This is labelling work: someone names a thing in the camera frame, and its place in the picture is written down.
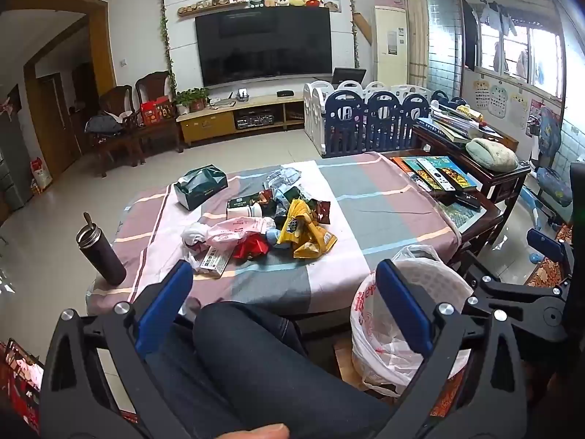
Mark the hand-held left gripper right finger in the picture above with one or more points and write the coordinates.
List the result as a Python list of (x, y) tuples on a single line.
[(404, 311)]

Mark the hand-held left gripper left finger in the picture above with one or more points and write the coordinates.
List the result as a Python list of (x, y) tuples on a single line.
[(169, 299)]

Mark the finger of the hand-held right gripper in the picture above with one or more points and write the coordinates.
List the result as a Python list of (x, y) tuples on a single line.
[(546, 244), (534, 306)]

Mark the waste bin with white bag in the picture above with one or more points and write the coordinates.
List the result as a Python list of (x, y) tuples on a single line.
[(393, 366)]

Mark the white blue medicine box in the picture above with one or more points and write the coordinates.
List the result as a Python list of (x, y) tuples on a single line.
[(215, 261)]

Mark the white tissue ball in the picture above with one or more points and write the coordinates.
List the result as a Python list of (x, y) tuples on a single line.
[(194, 233)]

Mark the red wrapper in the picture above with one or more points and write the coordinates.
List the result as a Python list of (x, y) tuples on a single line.
[(249, 248)]

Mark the pink packet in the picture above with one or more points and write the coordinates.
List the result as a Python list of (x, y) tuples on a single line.
[(237, 231)]

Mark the white paper cup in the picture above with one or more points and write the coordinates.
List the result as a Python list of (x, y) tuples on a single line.
[(244, 211)]

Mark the green plastic bag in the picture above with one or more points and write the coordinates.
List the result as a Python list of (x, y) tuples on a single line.
[(201, 185)]

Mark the blue face mask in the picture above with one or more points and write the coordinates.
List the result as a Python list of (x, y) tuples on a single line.
[(275, 238)]

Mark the dark red snack packet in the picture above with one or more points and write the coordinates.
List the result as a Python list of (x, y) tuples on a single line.
[(320, 211)]

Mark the yellow snack packet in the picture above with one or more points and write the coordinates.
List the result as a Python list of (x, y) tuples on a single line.
[(297, 228)]

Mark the dark green wrapper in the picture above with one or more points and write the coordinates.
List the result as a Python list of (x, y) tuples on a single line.
[(279, 201)]

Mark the clear blue bread bag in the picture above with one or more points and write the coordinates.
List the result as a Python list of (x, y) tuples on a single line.
[(281, 178)]

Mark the person's left hand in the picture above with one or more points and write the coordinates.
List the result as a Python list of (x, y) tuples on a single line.
[(256, 432)]

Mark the small blue floor toy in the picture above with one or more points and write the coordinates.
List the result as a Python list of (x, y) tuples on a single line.
[(534, 257)]

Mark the red gold bench cushion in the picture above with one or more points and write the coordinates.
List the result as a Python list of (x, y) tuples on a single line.
[(546, 272)]

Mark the blue white scooter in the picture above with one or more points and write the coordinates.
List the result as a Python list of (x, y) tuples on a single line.
[(532, 206)]

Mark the dark wooden coffee table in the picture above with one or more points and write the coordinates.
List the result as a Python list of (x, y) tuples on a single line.
[(480, 228)]

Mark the dark wooden side table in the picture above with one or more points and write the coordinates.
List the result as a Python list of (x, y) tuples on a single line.
[(498, 183)]

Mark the dark thermos bottle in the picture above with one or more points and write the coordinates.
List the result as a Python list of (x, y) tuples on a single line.
[(103, 256)]

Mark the landscape picture mat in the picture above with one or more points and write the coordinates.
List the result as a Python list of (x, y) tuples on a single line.
[(461, 217)]

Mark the black remote control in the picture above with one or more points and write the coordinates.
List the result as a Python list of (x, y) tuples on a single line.
[(467, 200)]

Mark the blue patterned office chair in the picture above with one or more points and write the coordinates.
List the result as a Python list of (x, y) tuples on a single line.
[(550, 146)]

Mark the green round cushion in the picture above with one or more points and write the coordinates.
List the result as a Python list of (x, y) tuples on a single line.
[(491, 155)]

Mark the striped pink grey blanket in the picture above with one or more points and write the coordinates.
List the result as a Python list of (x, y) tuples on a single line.
[(374, 210)]

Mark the blue yellow picture book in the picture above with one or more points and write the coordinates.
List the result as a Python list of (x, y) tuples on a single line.
[(461, 173)]

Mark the person's dark trouser leg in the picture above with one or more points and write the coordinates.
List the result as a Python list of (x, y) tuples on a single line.
[(274, 366)]

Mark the white long leaflet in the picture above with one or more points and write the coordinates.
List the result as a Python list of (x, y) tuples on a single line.
[(434, 171)]

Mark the green book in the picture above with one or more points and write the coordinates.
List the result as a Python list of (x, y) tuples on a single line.
[(413, 169)]

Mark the orange book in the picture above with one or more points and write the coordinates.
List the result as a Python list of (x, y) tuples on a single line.
[(398, 163)]

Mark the stack of books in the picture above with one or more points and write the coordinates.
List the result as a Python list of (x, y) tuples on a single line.
[(452, 125)]

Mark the dark wooden chair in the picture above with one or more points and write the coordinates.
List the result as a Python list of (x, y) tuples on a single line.
[(155, 87), (116, 146)]

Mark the white red floor bag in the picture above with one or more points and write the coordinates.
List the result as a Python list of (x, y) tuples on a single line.
[(41, 176)]

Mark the wooden television stand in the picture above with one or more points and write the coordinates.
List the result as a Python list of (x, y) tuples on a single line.
[(205, 123)]

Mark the red gift box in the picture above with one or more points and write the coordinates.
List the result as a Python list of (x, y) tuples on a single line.
[(157, 112)]

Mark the window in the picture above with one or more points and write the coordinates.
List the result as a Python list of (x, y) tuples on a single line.
[(544, 55)]

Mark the blue white playpen fence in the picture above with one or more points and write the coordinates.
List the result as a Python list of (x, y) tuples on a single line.
[(384, 119)]

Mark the potted green plant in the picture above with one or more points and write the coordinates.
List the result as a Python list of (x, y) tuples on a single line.
[(192, 98)]

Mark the grey refrigerator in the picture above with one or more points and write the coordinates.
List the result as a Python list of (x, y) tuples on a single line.
[(13, 164)]

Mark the hanging dark garment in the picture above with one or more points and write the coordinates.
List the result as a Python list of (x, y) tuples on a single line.
[(470, 32)]

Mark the hanging light shirt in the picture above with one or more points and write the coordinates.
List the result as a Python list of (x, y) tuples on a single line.
[(496, 16)]

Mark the black router box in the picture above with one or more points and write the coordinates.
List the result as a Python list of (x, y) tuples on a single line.
[(284, 93)]

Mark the small black monitor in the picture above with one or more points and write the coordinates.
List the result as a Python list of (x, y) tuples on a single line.
[(348, 77)]

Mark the standing white air conditioner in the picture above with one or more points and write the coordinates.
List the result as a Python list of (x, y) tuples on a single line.
[(390, 55)]

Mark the beige curtain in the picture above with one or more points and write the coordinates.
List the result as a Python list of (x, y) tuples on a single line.
[(413, 32)]

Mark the hanging green vine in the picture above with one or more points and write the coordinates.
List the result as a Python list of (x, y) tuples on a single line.
[(164, 32), (353, 18)]

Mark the large black television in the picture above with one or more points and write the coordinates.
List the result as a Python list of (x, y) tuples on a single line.
[(265, 45)]

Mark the yellow plush toy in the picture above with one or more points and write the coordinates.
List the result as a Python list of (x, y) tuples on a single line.
[(298, 1)]

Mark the wall chart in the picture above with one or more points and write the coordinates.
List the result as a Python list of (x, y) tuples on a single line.
[(518, 110), (481, 92), (498, 99)]

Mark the wooden wall shelf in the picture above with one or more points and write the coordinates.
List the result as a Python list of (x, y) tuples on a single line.
[(205, 8)]

